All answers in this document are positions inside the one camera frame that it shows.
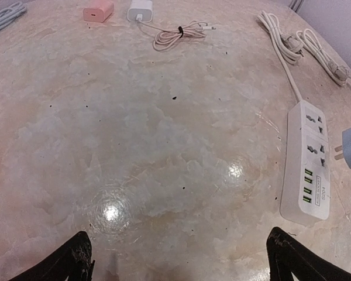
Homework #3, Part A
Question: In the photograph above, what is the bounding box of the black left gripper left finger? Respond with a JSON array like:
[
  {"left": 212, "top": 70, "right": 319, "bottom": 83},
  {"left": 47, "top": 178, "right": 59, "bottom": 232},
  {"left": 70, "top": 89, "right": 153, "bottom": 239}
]
[{"left": 12, "top": 231, "right": 95, "bottom": 280}]

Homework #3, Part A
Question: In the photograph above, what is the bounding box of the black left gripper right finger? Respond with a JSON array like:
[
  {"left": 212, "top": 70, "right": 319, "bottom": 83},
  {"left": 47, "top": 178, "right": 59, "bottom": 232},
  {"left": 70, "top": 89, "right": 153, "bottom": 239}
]
[{"left": 266, "top": 227, "right": 351, "bottom": 280}]

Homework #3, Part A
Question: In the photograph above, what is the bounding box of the white power strip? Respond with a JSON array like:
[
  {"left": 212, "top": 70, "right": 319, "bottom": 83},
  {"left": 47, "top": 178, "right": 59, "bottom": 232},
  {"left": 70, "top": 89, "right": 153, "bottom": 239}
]
[{"left": 280, "top": 100, "right": 331, "bottom": 226}]

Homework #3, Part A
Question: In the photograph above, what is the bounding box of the pink plug adapter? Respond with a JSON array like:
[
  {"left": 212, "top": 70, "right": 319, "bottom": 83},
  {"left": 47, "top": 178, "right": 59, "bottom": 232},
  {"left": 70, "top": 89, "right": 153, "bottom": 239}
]
[{"left": 82, "top": 0, "right": 114, "bottom": 23}]

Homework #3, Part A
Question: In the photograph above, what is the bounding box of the white usb charger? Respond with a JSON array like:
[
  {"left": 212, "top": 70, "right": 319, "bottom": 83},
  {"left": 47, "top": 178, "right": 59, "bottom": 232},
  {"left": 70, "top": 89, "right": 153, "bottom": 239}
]
[{"left": 127, "top": 0, "right": 153, "bottom": 23}]

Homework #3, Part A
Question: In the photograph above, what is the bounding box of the pinkish white charging cable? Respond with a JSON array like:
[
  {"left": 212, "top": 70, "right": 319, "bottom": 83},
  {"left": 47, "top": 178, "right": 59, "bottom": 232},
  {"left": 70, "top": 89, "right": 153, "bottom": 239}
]
[{"left": 136, "top": 19, "right": 217, "bottom": 53}]

